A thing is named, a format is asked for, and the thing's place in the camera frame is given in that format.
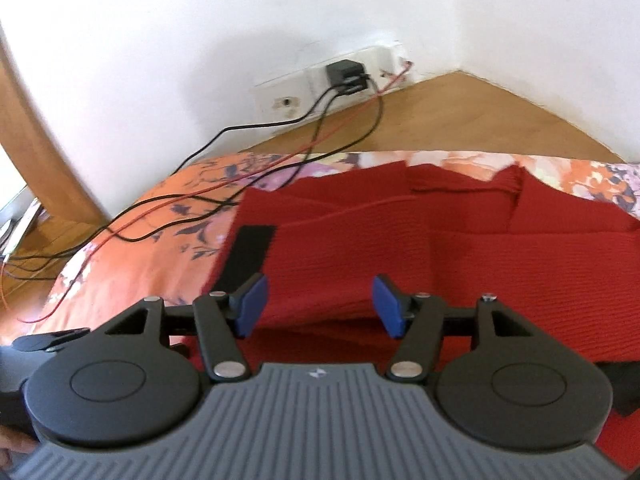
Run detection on black cable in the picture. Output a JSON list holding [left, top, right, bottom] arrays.
[[98, 79, 371, 244], [2, 77, 386, 281]]

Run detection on floral orange bed sheet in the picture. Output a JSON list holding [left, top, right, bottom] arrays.
[[0, 148, 640, 346]]

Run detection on red knitted sweater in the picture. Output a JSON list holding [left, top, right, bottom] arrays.
[[179, 161, 640, 470]]

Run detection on person's left hand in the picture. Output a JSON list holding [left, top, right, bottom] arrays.
[[0, 426, 38, 469]]

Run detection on wooden door frame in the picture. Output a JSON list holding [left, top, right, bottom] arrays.
[[1, 39, 106, 226]]

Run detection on black power adapter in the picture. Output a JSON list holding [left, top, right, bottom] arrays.
[[326, 60, 369, 96]]

